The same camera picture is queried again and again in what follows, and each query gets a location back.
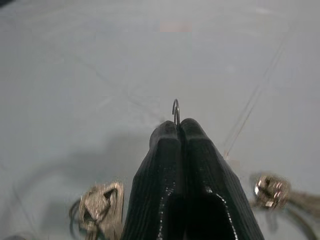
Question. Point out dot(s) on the brass key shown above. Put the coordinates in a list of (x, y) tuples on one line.
[(100, 207)]

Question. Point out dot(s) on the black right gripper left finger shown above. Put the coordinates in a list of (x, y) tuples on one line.
[(157, 175)]

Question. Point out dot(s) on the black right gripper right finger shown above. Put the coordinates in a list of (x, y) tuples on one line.
[(207, 170)]

